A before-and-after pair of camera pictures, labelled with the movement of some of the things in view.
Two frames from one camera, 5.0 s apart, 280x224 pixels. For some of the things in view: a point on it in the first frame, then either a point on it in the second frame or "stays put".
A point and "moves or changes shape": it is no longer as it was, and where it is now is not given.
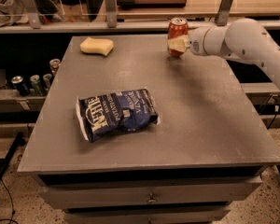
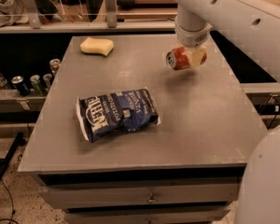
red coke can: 177,27 moves or changes shape
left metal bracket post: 30,6 stays put
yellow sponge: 97,46 stays put
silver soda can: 47,78 stays put
